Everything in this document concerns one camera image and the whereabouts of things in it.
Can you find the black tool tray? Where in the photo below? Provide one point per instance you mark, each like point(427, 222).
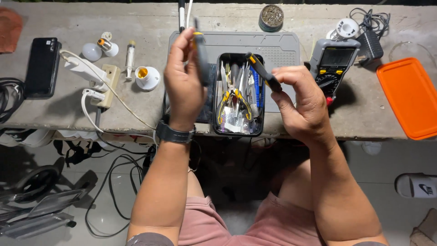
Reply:
point(239, 131)

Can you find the round tip cleaner tin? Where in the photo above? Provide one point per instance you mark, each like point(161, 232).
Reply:
point(271, 17)

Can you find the white shoes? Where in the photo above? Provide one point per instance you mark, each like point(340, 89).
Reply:
point(25, 136)

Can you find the orange plastic lid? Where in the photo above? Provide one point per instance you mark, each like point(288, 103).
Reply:
point(409, 95)

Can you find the grey silicone work mat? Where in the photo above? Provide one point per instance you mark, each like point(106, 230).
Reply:
point(239, 42)

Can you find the grey yellow digital multimeter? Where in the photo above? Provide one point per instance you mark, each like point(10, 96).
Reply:
point(333, 63)

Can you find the white plug adapter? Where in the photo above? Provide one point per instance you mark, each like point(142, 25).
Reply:
point(83, 68)

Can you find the white bulb dome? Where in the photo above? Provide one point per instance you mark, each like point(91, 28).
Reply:
point(91, 52)

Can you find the pink shorts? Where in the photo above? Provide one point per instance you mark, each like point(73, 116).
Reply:
point(259, 225)

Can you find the black power adapter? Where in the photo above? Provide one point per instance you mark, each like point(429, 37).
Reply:
point(370, 46)

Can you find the white syringe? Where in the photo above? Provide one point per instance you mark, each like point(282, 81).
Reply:
point(130, 58)

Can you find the folded grey hand trolley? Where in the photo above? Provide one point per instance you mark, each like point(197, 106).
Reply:
point(34, 205)

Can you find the brown cardboard box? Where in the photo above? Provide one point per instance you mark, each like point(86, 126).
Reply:
point(425, 229)

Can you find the dark grey wristwatch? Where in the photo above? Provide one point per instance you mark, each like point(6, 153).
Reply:
point(174, 134)

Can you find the bulb with brass screw base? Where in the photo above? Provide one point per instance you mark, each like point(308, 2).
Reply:
point(108, 46)

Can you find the white solder spool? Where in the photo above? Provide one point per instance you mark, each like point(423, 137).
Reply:
point(344, 29)

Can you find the white lamp socket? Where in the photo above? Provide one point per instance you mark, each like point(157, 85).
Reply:
point(147, 77)

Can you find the black smartphone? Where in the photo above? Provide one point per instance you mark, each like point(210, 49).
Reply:
point(42, 66)

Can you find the black white soldering iron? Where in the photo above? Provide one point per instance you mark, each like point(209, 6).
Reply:
point(181, 15)

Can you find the small white round disc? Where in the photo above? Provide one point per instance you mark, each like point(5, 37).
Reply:
point(106, 35)

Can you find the red cloth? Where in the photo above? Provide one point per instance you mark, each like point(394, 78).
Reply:
point(9, 29)

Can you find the person's left hand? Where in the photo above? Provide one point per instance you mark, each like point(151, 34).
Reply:
point(182, 88)

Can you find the person's right hand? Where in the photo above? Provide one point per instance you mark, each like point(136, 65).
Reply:
point(304, 109)

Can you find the white black slide sandal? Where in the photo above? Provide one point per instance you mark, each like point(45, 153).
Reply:
point(416, 186)

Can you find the beige power strip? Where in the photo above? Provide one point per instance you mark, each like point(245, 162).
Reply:
point(108, 85)

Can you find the person's left fingers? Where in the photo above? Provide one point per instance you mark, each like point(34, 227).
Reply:
point(184, 37)

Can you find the silver tweezers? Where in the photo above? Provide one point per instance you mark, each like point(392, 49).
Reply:
point(223, 77)

